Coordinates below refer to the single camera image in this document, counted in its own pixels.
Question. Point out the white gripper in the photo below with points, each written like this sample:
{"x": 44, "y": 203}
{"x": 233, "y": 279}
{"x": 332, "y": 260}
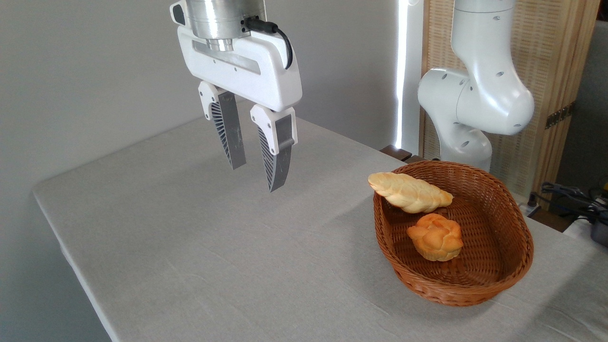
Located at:
{"x": 266, "y": 80}

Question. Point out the long braided bread loaf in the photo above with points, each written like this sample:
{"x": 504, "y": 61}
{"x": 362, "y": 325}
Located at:
{"x": 408, "y": 191}

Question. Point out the round knotted bread roll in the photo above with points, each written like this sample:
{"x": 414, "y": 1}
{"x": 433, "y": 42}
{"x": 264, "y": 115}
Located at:
{"x": 435, "y": 237}

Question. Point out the grey tablecloth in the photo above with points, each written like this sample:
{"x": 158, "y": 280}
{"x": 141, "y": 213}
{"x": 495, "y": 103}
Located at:
{"x": 213, "y": 247}

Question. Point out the dark wooden furniture corner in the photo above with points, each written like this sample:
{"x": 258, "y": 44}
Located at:
{"x": 398, "y": 153}

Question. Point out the brown wicker basket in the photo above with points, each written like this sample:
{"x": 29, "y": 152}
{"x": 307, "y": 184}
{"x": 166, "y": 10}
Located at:
{"x": 503, "y": 228}

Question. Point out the black screen hinge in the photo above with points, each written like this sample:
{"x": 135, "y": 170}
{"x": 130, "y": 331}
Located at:
{"x": 559, "y": 115}

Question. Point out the woven wooden folding screen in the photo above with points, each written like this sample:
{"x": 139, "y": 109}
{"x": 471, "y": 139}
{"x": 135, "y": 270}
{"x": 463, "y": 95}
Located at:
{"x": 551, "y": 47}

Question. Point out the dark grey box device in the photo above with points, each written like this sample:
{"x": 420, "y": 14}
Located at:
{"x": 601, "y": 232}

